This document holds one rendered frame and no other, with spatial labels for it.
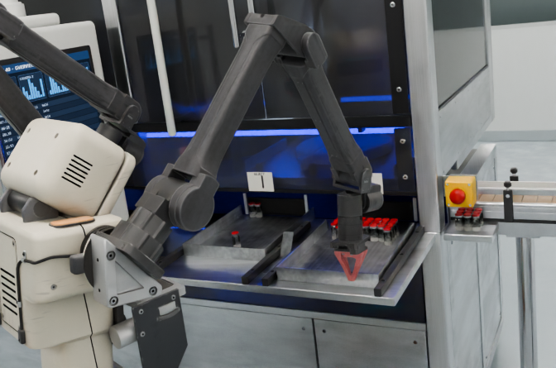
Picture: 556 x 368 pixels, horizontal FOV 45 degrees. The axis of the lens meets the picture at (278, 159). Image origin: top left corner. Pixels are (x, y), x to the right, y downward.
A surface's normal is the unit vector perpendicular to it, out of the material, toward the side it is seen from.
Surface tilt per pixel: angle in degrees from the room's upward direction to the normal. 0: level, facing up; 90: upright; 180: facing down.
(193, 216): 97
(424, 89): 90
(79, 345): 90
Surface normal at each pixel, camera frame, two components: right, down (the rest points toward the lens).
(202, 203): 0.73, 0.20
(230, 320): -0.43, 0.26
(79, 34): 0.87, 0.01
